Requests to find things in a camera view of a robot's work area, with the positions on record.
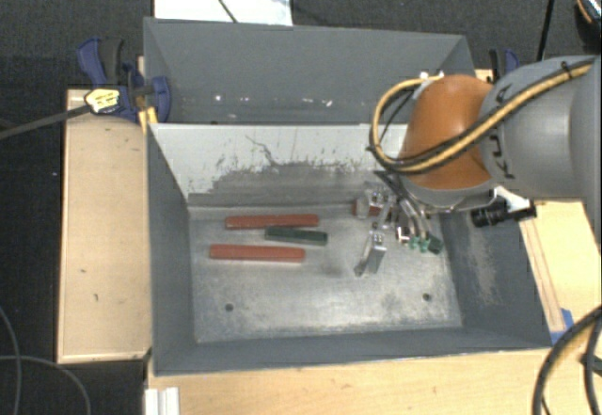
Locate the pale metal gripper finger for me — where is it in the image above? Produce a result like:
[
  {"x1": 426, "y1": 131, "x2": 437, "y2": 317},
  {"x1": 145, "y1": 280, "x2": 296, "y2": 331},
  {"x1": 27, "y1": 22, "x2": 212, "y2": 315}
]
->
[
  {"x1": 353, "y1": 189, "x2": 383, "y2": 219},
  {"x1": 353, "y1": 231, "x2": 388, "y2": 279}
]

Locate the dark green flat block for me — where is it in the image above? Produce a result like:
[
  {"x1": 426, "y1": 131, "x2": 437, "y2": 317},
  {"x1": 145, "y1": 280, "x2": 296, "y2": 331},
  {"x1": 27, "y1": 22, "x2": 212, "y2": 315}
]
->
[{"x1": 263, "y1": 225, "x2": 329, "y2": 247}]

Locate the grey metal bin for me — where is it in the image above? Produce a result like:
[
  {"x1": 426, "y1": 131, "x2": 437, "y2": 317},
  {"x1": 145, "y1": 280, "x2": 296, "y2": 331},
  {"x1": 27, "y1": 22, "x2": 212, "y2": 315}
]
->
[{"x1": 141, "y1": 16, "x2": 553, "y2": 377}]

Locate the red-brown flat block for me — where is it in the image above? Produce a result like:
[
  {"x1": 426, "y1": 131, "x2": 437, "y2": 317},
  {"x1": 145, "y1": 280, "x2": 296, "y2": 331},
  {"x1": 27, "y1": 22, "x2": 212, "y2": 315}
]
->
[
  {"x1": 224, "y1": 213, "x2": 321, "y2": 231},
  {"x1": 208, "y1": 243, "x2": 308, "y2": 264}
]

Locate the pale wood board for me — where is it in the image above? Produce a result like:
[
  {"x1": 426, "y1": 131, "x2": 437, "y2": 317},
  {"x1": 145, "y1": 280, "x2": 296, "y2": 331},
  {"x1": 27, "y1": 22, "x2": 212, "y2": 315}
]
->
[{"x1": 55, "y1": 88, "x2": 154, "y2": 365}]

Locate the black cylinder on white bracket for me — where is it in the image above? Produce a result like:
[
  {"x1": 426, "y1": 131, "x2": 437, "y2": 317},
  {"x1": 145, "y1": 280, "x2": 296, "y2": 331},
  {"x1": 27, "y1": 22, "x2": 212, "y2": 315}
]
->
[{"x1": 470, "y1": 186, "x2": 538, "y2": 230}]

